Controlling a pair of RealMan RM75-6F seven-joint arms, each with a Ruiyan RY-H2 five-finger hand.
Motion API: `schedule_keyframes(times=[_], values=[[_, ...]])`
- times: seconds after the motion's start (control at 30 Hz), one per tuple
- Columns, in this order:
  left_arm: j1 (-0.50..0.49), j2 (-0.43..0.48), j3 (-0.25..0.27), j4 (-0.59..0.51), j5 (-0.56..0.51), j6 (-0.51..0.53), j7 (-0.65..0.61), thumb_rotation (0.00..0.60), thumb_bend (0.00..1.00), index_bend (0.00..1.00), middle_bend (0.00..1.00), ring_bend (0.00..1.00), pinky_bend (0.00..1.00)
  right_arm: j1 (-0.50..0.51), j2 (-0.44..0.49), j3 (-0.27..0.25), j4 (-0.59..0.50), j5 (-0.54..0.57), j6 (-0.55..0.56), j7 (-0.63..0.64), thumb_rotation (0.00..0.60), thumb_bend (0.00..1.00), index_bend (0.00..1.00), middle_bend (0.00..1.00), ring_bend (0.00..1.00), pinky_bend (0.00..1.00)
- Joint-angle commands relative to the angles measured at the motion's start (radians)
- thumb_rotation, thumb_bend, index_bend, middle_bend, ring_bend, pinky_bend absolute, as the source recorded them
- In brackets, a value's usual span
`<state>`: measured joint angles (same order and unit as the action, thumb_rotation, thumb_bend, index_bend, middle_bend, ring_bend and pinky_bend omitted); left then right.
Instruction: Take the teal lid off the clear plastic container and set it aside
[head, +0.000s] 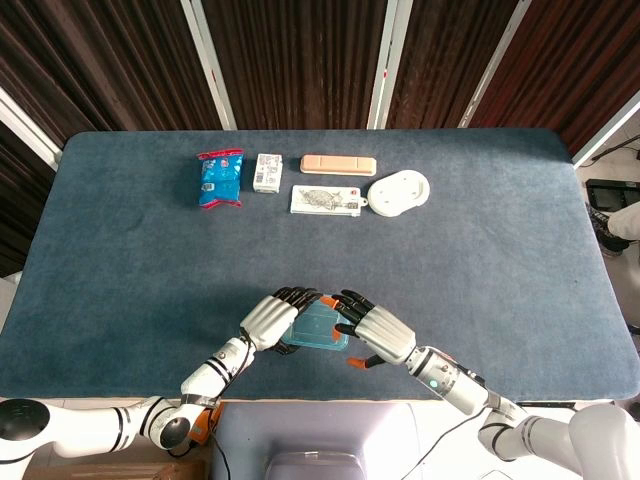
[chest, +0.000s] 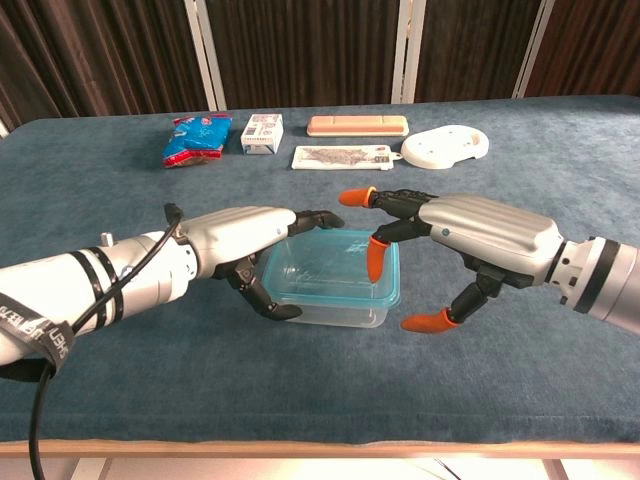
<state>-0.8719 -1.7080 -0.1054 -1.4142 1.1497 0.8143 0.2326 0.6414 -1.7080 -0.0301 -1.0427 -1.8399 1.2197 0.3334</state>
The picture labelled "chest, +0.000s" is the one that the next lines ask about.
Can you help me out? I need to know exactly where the white packet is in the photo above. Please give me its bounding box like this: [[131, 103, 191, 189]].
[[291, 143, 403, 172]]

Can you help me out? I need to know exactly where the black cable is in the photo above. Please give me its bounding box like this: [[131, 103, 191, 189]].
[[27, 202, 184, 480]]

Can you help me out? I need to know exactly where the blue snack bag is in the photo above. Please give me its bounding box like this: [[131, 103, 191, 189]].
[[160, 112, 235, 170]]

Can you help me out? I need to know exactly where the clear teal plastic container lid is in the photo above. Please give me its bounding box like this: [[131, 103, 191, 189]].
[[263, 228, 402, 307]]

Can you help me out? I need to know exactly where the white round plastic holder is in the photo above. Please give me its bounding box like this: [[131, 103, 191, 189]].
[[401, 124, 491, 171]]

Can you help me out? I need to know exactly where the right orange-tipped robot hand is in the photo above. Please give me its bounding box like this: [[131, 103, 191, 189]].
[[338, 185, 566, 333]]

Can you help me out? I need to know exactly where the beige long cutlery case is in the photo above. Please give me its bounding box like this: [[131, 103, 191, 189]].
[[305, 114, 407, 138]]

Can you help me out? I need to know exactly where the blue table cloth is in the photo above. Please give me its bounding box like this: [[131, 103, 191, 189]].
[[0, 94, 640, 444]]

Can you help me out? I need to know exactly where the clear blue plastic container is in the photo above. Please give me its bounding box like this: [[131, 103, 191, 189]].
[[269, 237, 396, 329]]

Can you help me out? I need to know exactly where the left black-fingered robot hand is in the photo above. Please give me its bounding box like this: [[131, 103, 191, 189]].
[[175, 206, 346, 321]]

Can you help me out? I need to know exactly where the black printed strap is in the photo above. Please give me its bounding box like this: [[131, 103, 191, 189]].
[[0, 292, 76, 382]]

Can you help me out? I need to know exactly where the white milk carton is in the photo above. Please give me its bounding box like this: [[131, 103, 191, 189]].
[[240, 113, 284, 156]]

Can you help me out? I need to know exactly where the white frame post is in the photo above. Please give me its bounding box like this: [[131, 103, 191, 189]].
[[510, 0, 557, 100], [391, 0, 426, 105], [183, 0, 227, 111]]

